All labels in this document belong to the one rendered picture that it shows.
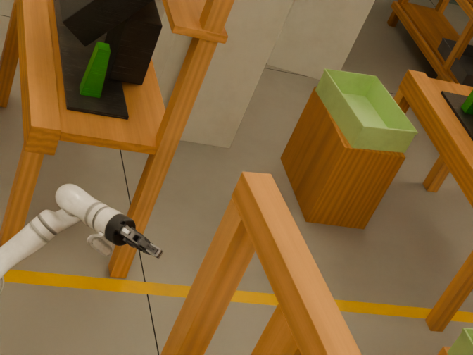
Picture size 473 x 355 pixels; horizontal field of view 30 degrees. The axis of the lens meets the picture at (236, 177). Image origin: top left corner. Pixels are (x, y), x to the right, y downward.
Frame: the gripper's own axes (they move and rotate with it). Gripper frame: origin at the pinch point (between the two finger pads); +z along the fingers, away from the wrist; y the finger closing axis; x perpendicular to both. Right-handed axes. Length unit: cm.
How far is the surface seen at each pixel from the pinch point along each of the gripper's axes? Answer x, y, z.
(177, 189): -62, 256, -211
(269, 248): -16.9, 16.9, 16.1
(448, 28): -377, 526, -268
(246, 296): -28, 256, -127
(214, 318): 3, 53, -9
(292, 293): -9.7, 14.2, 29.8
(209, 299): -0.3, 44.9, -8.5
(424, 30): -352, 498, -271
